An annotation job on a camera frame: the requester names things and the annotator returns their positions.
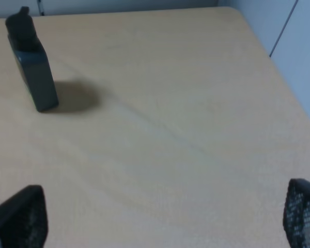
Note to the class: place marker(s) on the dark wall rail bracket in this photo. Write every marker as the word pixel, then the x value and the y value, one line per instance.
pixel 41 7

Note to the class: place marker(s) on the dark grey bottle black cap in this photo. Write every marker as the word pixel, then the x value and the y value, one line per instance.
pixel 32 60

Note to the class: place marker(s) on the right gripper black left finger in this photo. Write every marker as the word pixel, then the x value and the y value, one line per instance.
pixel 23 219

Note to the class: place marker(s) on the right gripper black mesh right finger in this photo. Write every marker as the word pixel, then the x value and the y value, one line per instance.
pixel 296 216

